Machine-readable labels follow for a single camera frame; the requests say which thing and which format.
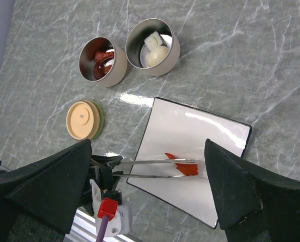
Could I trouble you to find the sushi roll piece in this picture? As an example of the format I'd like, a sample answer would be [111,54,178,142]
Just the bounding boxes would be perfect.
[144,31,164,51]

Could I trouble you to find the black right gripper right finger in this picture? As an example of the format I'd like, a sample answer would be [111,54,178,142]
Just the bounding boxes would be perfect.
[204,139,300,241]

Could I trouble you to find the steel bowl near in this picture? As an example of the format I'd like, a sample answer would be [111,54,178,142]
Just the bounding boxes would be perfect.
[79,37,127,87]

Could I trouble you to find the orange shrimp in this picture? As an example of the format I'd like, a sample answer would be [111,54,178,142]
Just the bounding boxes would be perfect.
[173,162,199,176]

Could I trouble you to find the red bacon strip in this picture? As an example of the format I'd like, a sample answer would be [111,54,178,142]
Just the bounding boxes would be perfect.
[95,50,115,64]

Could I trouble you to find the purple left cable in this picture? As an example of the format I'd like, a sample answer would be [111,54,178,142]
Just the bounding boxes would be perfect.
[94,215,110,242]

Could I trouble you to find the green round lunch box lid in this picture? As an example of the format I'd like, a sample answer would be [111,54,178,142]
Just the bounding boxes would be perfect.
[90,101,105,139]

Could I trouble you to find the white square plate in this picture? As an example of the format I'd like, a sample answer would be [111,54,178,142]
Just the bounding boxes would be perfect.
[127,97,252,229]

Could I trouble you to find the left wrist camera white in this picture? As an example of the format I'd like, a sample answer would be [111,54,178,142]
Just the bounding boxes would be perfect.
[90,179,132,241]

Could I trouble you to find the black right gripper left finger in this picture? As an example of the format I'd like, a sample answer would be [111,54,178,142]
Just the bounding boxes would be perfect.
[0,140,92,241]

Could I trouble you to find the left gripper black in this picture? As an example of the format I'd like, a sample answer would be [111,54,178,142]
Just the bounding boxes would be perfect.
[79,155,122,214]

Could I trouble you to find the white round bun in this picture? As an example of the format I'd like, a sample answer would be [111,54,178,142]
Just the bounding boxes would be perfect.
[146,45,169,67]

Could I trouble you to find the metal serving tongs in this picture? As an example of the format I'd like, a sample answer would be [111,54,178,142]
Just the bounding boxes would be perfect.
[91,159,201,178]

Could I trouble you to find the beige round lunch box lid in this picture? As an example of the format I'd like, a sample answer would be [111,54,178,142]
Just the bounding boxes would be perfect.
[65,100,100,141]

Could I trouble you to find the steel bowl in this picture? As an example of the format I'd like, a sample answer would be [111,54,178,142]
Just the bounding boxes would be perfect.
[79,37,127,87]
[125,18,181,76]

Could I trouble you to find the steel bowl far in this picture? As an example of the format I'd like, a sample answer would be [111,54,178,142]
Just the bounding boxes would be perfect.
[125,18,181,76]

